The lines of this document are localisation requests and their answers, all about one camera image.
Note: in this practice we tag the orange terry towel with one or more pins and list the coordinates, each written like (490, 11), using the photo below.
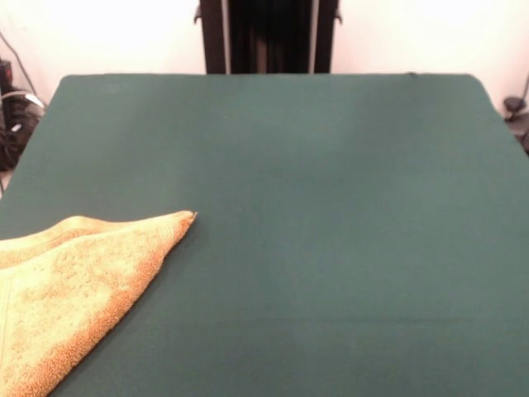
(62, 289)

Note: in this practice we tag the dark green table cloth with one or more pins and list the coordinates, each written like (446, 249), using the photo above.
(330, 207)

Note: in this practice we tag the black equipment base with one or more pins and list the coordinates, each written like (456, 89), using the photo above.
(522, 136)

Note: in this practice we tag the black power adapter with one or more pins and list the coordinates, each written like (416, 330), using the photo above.
(5, 74)

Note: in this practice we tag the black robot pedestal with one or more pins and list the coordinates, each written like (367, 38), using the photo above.
(268, 37)

